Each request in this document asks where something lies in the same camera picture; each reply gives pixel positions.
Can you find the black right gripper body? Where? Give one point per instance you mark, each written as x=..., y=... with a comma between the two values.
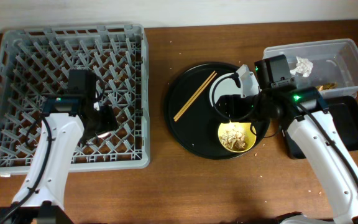
x=243, y=108

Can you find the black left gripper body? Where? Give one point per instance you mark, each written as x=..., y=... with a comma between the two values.
x=105, y=119

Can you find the yellow plastic bowl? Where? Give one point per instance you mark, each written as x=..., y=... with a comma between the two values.
x=249, y=130

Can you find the brown snack wrapper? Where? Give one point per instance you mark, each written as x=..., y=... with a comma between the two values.
x=328, y=86

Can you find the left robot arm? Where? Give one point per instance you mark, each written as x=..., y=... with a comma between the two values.
x=67, y=120

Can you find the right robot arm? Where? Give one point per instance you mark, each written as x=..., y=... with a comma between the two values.
x=271, y=93

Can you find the grey plastic dishwasher rack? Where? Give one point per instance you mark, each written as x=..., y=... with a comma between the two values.
x=35, y=64

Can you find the clear plastic waste bin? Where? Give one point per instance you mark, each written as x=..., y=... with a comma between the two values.
x=334, y=62

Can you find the black rectangular waste tray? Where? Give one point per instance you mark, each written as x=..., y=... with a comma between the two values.
x=344, y=110

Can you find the grey round plate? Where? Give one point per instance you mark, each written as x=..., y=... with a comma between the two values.
x=224, y=86

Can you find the food scraps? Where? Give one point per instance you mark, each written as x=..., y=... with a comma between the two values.
x=233, y=137

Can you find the wooden chopstick lower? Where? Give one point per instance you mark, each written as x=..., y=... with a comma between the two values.
x=196, y=97

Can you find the round black serving tray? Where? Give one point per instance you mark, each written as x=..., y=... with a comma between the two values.
x=197, y=129

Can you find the crumpled white paper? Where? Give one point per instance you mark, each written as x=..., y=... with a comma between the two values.
x=303, y=67

